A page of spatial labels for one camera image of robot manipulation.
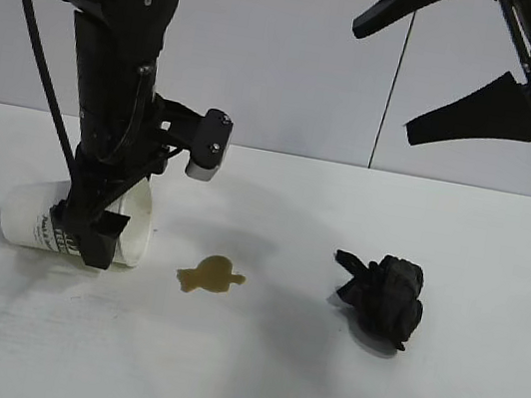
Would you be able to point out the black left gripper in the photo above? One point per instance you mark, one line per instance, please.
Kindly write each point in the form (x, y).
(107, 179)

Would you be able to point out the white paper coffee cup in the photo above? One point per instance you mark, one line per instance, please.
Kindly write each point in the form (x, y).
(30, 217)

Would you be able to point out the black cloth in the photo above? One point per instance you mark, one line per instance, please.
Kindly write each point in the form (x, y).
(386, 299)

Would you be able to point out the brown coffee spill puddle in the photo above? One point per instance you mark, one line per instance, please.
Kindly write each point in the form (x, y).
(213, 274)

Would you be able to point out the thin black wall strip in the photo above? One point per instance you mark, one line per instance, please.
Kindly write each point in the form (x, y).
(393, 88)

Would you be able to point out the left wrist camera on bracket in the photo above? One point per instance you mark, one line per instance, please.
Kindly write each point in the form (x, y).
(211, 140)

